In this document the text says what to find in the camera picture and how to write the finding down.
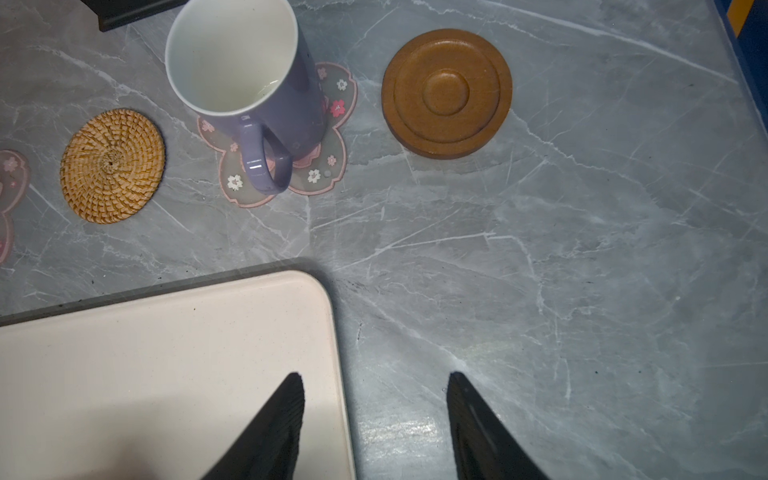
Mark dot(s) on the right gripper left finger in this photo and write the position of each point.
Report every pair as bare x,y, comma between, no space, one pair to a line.
268,448

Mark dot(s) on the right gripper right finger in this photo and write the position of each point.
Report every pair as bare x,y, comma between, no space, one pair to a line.
483,448

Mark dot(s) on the pink flower coaster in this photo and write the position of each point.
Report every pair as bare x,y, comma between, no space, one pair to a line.
15,176
316,173

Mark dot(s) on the woven rattan coaster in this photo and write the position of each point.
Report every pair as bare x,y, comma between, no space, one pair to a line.
112,166

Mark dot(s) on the brown wooden coaster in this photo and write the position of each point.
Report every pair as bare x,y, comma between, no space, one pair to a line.
446,93

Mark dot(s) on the lavender mug white inside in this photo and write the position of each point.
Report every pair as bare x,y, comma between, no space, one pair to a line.
245,67

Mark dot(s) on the cream serving tray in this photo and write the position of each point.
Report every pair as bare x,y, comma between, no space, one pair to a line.
161,387

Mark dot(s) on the folded checkerboard box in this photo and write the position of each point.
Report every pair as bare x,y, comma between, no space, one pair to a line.
113,14

